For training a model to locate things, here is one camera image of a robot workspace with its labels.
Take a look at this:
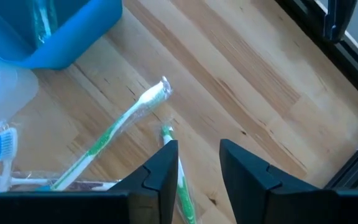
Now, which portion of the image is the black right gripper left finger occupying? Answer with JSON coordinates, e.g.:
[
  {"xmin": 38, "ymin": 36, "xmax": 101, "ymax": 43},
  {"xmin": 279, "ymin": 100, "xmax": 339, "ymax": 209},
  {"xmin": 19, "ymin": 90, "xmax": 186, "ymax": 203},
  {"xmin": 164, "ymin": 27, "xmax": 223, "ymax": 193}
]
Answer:
[{"xmin": 0, "ymin": 140, "xmax": 179, "ymax": 224}]

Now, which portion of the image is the green toothbrush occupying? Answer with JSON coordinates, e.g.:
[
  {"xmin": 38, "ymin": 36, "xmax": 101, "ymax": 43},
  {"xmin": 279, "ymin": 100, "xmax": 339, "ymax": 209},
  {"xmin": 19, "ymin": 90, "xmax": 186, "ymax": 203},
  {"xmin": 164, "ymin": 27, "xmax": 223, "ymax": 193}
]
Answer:
[
  {"xmin": 161, "ymin": 124, "xmax": 198, "ymax": 224},
  {"xmin": 50, "ymin": 76, "xmax": 173, "ymax": 191}
]

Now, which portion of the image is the blue plastic bin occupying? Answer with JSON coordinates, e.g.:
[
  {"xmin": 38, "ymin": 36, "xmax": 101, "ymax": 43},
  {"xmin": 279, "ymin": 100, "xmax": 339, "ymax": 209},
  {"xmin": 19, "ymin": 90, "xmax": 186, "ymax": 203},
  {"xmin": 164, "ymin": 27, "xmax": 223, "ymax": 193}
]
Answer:
[{"xmin": 0, "ymin": 0, "xmax": 124, "ymax": 70}]

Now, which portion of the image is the dark striped toothbrush in wrapper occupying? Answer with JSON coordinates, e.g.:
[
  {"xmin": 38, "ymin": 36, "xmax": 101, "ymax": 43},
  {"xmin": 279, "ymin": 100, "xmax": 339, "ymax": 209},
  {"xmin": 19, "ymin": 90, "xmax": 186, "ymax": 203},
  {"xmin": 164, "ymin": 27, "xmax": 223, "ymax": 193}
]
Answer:
[{"xmin": 0, "ymin": 172, "xmax": 121, "ymax": 192}]

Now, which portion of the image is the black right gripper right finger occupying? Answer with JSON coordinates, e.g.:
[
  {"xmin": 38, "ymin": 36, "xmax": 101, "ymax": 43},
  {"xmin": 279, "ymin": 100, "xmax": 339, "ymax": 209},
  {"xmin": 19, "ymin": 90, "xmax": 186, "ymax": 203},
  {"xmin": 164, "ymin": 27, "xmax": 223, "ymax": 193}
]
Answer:
[{"xmin": 219, "ymin": 139, "xmax": 358, "ymax": 224}]

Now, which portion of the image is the clear plastic bin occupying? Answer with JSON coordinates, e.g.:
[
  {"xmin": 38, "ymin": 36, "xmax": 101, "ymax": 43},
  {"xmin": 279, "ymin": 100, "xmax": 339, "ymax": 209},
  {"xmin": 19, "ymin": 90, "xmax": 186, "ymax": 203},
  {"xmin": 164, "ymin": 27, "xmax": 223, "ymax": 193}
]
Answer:
[{"xmin": 0, "ymin": 46, "xmax": 39, "ymax": 142}]

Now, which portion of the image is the blue toothbrush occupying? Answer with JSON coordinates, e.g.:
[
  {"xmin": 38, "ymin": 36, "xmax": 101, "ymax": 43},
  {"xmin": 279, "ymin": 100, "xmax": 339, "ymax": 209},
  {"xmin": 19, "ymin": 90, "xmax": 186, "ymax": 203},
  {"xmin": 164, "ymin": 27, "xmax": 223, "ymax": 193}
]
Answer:
[
  {"xmin": 31, "ymin": 0, "xmax": 58, "ymax": 47},
  {"xmin": 0, "ymin": 121, "xmax": 20, "ymax": 194}
]

